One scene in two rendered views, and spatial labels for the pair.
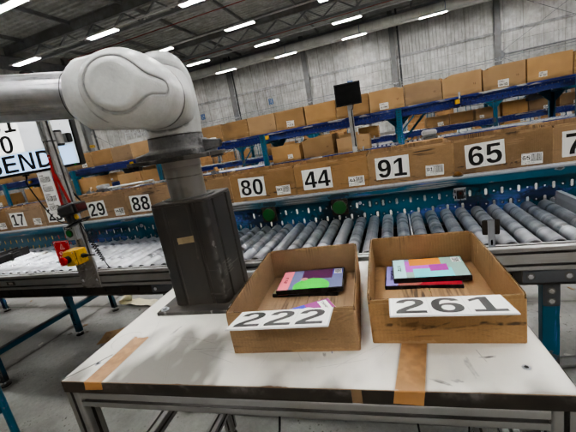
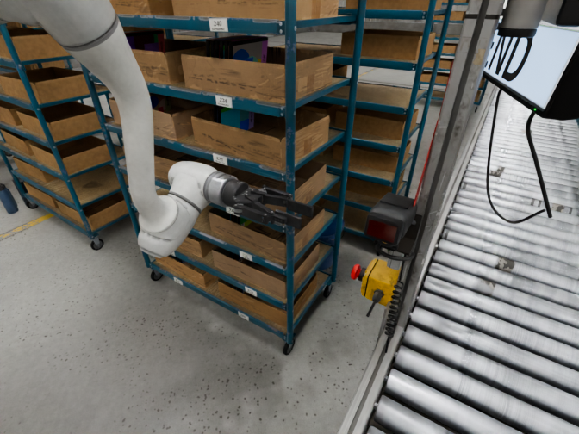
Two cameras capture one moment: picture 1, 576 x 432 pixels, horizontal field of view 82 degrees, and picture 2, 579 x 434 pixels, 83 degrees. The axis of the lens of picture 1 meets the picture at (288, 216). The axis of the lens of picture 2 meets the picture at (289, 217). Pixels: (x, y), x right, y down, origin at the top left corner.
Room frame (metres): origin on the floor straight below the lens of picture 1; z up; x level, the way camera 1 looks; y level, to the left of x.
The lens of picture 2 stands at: (1.41, 0.43, 1.39)
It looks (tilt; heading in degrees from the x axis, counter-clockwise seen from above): 34 degrees down; 102
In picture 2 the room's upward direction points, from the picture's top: straight up
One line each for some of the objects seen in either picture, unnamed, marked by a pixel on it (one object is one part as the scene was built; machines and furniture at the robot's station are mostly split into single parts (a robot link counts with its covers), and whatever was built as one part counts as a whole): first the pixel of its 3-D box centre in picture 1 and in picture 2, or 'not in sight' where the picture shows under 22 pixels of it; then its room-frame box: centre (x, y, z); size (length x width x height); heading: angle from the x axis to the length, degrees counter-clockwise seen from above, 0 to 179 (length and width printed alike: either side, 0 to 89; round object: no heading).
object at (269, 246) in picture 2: not in sight; (267, 219); (1.06, 1.55, 0.59); 0.40 x 0.30 x 0.10; 159
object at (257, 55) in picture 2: not in sight; (237, 59); (0.98, 1.58, 1.21); 0.19 x 0.13 x 0.14; 71
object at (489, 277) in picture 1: (429, 278); not in sight; (0.75, -0.32, 0.80); 0.38 x 0.28 x 0.10; 163
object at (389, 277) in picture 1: (421, 276); not in sight; (0.84, -0.33, 0.76); 0.19 x 0.14 x 0.02; 70
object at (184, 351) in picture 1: (297, 312); not in sight; (0.82, 0.02, 0.74); 1.00 x 0.58 x 0.03; 74
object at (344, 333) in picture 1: (304, 289); not in sight; (0.81, -0.01, 0.80); 0.38 x 0.28 x 0.10; 166
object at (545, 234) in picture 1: (530, 223); not in sight; (1.18, -0.90, 0.72); 0.52 x 0.05 x 0.05; 161
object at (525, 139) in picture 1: (492, 150); not in sight; (1.61, -1.04, 0.96); 0.39 x 0.29 x 0.17; 71
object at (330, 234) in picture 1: (327, 238); not in sight; (1.44, -0.16, 0.72); 0.52 x 0.05 x 0.05; 161
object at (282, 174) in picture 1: (271, 181); not in sight; (2.00, 0.06, 0.96); 0.39 x 0.29 x 0.17; 71
